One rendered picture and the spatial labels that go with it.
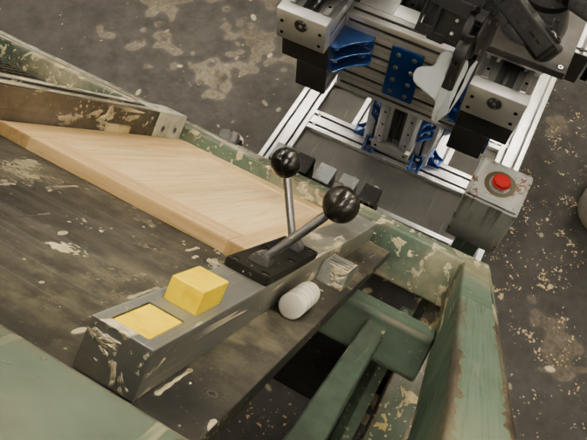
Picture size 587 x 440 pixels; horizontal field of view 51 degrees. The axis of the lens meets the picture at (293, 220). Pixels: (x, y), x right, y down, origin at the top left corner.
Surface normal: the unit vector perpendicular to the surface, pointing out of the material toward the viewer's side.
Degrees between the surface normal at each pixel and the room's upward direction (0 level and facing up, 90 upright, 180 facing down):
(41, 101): 90
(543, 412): 0
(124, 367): 39
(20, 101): 90
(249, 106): 0
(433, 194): 0
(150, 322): 51
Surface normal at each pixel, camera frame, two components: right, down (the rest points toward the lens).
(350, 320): -0.28, 0.08
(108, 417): 0.40, -0.90
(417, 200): 0.04, -0.51
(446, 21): -0.50, 0.22
